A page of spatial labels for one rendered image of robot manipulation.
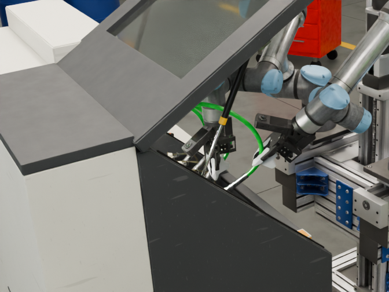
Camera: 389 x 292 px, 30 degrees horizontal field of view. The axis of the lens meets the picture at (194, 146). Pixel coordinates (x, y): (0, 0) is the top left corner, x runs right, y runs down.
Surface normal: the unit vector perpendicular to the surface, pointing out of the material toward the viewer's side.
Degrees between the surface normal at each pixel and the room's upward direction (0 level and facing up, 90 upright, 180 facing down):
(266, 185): 0
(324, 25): 90
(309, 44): 90
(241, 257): 90
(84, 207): 90
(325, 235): 0
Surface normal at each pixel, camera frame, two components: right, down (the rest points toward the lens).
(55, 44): -0.08, -0.90
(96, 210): 0.44, 0.35
